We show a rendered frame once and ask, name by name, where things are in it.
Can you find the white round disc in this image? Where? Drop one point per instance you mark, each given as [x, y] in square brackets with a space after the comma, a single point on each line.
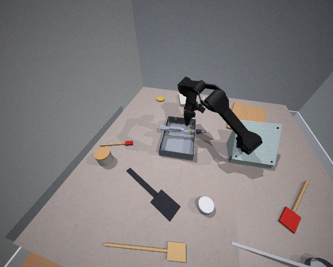
[205, 205]

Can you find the white cylindrical container with tan lid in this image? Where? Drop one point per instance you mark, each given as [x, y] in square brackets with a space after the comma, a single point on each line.
[104, 156]

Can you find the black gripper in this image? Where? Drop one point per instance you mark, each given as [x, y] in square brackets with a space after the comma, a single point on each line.
[189, 110]

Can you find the black flat spatula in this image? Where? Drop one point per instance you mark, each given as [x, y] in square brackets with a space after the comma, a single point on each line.
[164, 203]

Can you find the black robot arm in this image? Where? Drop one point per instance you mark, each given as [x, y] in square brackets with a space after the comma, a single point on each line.
[218, 102]

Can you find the wooden board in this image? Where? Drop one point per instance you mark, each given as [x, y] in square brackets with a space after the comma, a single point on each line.
[249, 113]

